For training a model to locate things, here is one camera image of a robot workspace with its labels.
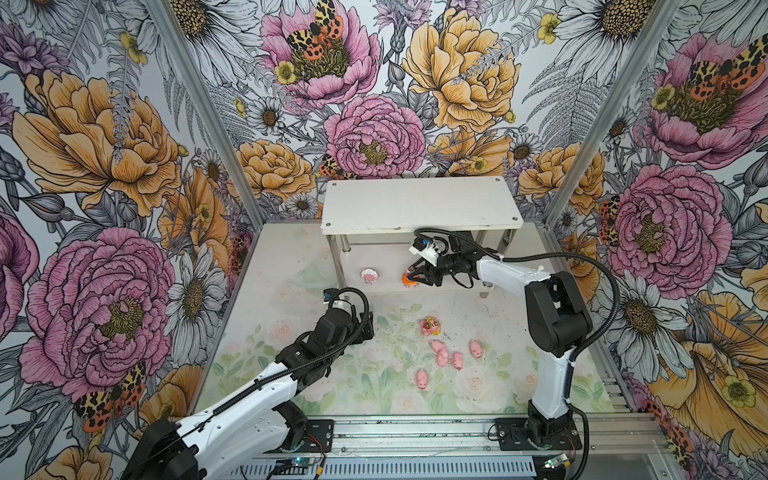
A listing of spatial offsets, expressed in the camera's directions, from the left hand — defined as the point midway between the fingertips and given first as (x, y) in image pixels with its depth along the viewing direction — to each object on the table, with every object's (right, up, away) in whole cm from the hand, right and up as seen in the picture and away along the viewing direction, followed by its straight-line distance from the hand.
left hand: (356, 325), depth 83 cm
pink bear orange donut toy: (+15, +11, +9) cm, 20 cm away
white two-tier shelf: (+29, +28, -9) cm, 41 cm away
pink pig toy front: (+18, -14, -2) cm, 23 cm away
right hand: (+17, +12, +10) cm, 23 cm away
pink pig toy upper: (+23, -7, +4) cm, 24 cm away
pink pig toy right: (+34, -8, +4) cm, 35 cm away
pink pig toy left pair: (+24, -9, +2) cm, 26 cm away
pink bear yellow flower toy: (+21, -2, +7) cm, 23 cm away
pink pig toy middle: (+28, -10, +2) cm, 30 cm away
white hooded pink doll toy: (+3, +13, +9) cm, 16 cm away
